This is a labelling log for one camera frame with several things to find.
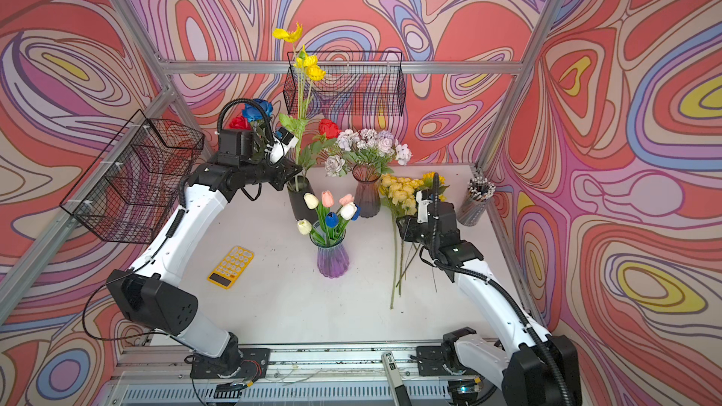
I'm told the pale yellow rose spray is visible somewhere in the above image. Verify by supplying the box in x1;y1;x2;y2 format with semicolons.
380;174;423;308

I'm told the yellow poppy spray stem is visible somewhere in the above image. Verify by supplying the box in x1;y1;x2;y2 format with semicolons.
380;174;400;310

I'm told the purple glass tulip vase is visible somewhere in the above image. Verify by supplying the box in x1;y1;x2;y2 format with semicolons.
309;227;350;278

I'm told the sunflower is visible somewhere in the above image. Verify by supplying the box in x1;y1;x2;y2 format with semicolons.
422;171;449;195

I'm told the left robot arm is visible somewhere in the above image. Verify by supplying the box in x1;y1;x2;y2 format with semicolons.
104;99;302;379

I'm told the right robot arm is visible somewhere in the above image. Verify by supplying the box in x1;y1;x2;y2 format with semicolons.
396;174;583;405

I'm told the black vase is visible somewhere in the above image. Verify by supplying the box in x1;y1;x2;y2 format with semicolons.
286;175;317;224

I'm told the red grey glass vase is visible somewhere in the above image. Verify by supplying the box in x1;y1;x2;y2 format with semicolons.
353;165;381;218

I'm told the patterned pen cup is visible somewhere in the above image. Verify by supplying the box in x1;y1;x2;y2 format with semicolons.
457;170;496;227

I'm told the mixed rose bouquet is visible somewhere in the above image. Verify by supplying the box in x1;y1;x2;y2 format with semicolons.
224;98;341;176

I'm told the tulip bunch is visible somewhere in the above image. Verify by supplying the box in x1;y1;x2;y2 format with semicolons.
297;191;360;247

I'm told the blue tulip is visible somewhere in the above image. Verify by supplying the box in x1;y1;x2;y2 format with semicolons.
325;212;340;229

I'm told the yellow and lilac bouquet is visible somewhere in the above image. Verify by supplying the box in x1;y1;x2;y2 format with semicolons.
323;129;413;177

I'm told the yellow calculator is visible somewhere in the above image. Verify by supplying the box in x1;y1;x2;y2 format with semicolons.
207;246;255;289

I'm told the back black wire basket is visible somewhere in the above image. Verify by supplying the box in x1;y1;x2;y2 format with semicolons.
283;49;406;118

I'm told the black wire basket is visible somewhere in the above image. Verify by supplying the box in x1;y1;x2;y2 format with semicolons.
59;111;205;244
283;49;406;118

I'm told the tool on front rail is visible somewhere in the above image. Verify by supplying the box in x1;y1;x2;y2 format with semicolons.
381;353;412;406

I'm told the left black wire basket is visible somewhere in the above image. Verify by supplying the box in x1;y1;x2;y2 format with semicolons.
59;111;205;244

